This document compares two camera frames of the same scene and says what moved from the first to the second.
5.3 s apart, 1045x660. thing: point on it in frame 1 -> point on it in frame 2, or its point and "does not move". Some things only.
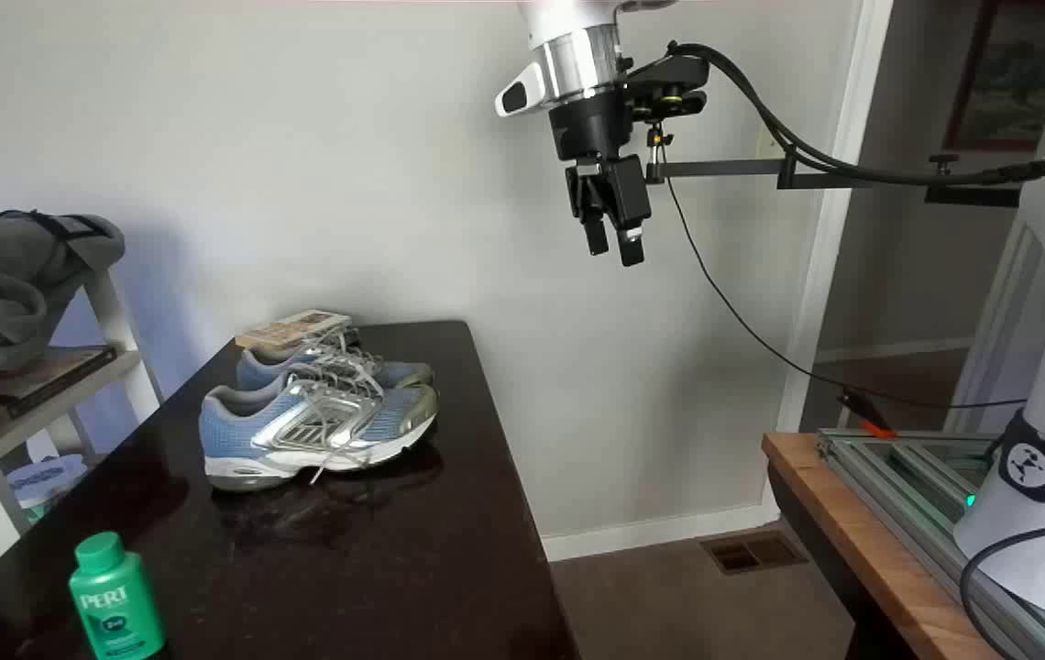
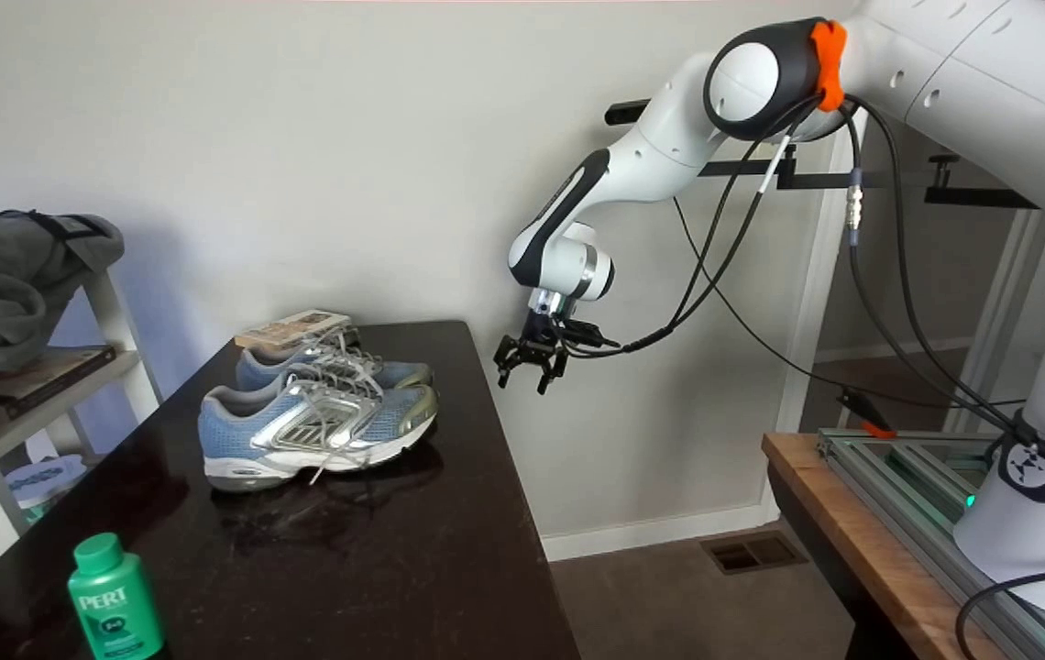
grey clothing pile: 0,281 does not move
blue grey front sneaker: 305,421 does not move
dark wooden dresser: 423,552 does not move
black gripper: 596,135 -> 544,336
